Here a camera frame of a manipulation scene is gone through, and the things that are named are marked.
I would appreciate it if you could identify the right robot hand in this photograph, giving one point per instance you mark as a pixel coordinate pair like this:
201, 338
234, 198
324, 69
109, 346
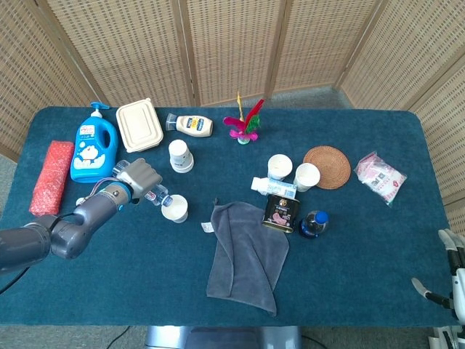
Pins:
459, 283

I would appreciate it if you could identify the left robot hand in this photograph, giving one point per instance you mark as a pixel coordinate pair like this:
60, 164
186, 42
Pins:
141, 176

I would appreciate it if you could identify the clear plastic bottle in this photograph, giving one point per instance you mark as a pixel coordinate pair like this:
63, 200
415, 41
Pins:
160, 194

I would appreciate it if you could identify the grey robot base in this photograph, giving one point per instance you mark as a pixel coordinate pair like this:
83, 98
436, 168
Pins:
218, 338

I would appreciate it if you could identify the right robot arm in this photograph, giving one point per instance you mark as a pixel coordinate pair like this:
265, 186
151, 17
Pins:
448, 338

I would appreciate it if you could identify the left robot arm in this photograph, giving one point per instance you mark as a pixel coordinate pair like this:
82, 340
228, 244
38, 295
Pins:
72, 229

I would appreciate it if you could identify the blue flower paper cup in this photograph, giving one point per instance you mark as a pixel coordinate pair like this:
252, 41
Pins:
176, 211

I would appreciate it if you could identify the blue detergent pump bottle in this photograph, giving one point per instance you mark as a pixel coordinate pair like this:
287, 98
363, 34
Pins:
87, 156

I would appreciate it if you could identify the white bottle cap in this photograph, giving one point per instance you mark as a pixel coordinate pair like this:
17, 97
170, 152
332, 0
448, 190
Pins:
79, 200

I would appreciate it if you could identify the mayonnaise squeeze bottle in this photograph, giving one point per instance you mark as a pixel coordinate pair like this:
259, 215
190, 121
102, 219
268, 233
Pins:
192, 125

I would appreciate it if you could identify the dark flower paper cup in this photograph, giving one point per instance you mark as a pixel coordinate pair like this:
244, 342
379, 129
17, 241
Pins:
279, 166

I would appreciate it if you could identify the cola bottle blue cap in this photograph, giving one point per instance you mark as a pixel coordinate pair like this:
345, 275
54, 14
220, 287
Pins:
314, 225

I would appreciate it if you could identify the green flower paper cup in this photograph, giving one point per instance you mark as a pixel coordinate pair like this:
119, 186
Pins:
307, 176

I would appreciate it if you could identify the stack of inverted paper cups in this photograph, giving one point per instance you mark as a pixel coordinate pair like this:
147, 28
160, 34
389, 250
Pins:
180, 156

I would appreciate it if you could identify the beige lidded lunch box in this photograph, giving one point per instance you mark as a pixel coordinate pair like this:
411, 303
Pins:
139, 124

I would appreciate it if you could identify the red bubble wrap roll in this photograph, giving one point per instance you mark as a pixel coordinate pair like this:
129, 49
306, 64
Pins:
51, 178

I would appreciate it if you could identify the blue table cloth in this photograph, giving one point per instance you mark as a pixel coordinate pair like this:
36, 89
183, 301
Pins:
145, 272

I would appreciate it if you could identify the colourful feather shuttlecock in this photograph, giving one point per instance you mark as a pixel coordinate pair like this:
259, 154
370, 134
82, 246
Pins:
241, 132

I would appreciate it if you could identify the pink printed plastic bag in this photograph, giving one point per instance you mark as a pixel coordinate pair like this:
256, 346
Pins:
379, 178

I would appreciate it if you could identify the grey microfibre towel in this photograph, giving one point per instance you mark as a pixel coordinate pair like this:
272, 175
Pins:
247, 261

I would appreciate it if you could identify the black luncheon meat can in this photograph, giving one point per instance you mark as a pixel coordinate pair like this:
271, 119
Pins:
280, 214

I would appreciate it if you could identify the bamboo folding screen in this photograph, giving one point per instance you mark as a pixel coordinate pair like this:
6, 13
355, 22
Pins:
232, 47

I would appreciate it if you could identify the round woven rattan coaster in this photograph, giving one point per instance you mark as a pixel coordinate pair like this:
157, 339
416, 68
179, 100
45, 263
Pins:
328, 165

